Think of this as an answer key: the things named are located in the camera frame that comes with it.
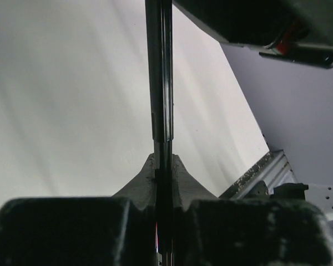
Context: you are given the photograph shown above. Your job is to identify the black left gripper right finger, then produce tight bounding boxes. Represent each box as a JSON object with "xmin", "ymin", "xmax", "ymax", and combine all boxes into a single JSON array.
[{"xmin": 173, "ymin": 155, "xmax": 333, "ymax": 265}]

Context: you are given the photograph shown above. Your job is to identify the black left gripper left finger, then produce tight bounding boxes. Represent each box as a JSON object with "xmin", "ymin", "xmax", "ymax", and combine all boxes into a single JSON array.
[{"xmin": 0, "ymin": 155, "xmax": 158, "ymax": 265}]

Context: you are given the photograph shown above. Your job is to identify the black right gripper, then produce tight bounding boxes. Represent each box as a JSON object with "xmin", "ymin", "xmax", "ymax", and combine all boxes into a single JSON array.
[{"xmin": 173, "ymin": 1, "xmax": 333, "ymax": 68}]

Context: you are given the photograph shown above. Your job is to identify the pink umbrella with black lining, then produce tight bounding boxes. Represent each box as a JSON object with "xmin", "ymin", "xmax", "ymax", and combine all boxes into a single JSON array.
[{"xmin": 145, "ymin": 1, "xmax": 173, "ymax": 265}]

